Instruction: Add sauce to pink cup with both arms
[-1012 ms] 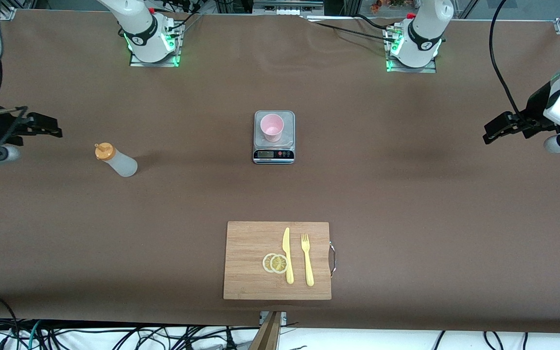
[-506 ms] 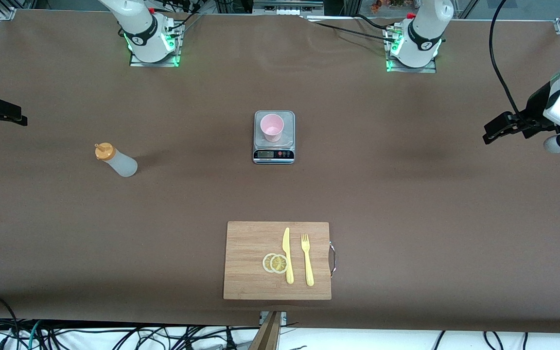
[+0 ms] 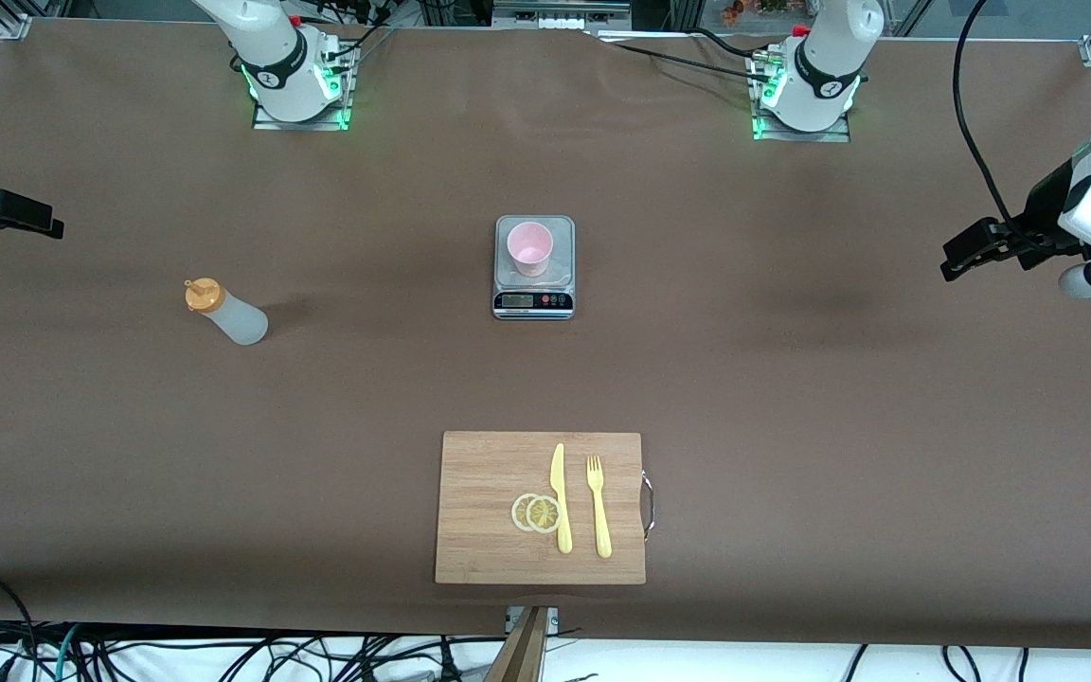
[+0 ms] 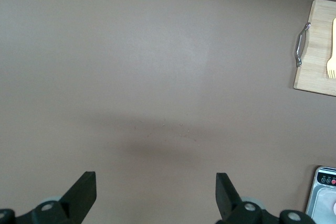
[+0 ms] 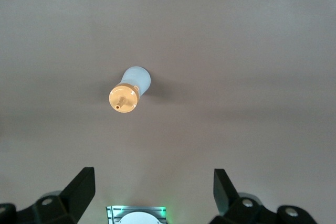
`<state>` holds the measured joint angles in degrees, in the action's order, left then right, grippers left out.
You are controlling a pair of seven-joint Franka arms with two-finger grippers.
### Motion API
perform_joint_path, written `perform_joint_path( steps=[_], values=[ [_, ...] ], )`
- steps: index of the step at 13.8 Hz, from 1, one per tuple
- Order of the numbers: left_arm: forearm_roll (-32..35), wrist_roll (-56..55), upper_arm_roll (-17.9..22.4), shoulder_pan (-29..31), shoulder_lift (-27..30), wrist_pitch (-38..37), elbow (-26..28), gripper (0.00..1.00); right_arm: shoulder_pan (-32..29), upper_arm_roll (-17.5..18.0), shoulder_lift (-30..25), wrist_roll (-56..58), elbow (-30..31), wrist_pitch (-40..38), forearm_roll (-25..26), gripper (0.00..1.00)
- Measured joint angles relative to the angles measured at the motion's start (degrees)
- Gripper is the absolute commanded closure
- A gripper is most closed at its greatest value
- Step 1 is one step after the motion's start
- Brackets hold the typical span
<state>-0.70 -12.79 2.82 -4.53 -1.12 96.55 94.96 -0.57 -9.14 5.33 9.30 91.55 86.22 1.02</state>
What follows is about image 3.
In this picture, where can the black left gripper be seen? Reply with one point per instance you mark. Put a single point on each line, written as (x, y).
(1044, 210)

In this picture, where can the translucent sauce bottle orange cap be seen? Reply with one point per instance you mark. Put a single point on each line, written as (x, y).
(242, 324)

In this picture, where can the pink plastic cup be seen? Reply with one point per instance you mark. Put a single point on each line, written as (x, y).
(528, 248)

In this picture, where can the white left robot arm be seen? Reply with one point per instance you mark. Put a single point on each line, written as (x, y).
(825, 66)

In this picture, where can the brown table cover sheet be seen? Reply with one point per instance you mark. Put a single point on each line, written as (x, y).
(223, 426)

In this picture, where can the silver digital kitchen scale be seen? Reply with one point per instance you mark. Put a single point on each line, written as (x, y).
(534, 301)

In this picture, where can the yellow plastic fork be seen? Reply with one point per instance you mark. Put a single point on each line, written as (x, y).
(600, 521)

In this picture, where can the white power strip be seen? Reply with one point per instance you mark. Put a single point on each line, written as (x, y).
(560, 19)

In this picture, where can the yellow plastic knife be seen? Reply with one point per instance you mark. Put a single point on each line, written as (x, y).
(562, 516)

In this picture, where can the lemon slice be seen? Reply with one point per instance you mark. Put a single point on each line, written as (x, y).
(517, 511)
(544, 513)

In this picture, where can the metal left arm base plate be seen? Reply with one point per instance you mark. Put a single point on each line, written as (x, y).
(834, 135)

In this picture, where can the metal bracket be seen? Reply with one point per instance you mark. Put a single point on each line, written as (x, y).
(555, 620)

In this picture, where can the wooden post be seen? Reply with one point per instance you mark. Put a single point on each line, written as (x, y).
(527, 654)

